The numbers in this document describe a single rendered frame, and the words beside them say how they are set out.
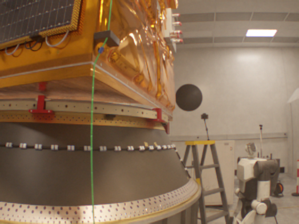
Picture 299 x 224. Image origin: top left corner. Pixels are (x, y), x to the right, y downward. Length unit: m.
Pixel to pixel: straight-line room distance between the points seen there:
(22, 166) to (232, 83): 8.70
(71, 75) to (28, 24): 0.35
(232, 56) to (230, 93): 1.56
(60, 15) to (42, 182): 0.71
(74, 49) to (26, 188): 0.63
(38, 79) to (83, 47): 0.24
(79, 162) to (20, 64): 0.52
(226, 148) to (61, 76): 4.36
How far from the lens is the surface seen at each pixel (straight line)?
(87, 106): 1.19
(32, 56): 1.04
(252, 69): 9.58
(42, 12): 1.05
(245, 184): 1.75
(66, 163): 1.09
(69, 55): 0.91
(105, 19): 0.96
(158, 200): 1.21
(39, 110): 1.17
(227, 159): 4.97
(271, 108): 9.43
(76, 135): 1.16
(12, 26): 1.16
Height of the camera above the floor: 1.53
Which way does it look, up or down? 7 degrees up
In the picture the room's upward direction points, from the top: straight up
